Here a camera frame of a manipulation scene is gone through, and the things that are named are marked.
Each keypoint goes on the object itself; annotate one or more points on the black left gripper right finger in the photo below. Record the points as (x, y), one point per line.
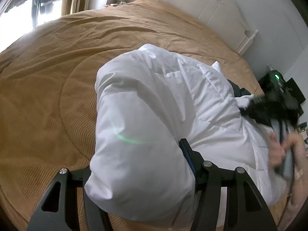
(246, 209)

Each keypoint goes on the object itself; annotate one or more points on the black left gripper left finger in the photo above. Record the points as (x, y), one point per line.
(58, 208)

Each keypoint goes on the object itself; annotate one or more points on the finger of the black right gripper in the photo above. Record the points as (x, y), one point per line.
(259, 100)
(247, 112)

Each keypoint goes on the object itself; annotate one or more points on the white puffer jacket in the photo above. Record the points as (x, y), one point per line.
(147, 101)

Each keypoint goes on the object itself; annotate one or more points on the person's right hand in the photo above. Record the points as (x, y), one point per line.
(277, 151)

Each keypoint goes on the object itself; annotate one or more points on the white headboard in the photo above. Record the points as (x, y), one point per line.
(223, 17)

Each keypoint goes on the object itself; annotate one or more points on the tan bed cover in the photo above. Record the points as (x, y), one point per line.
(48, 101)

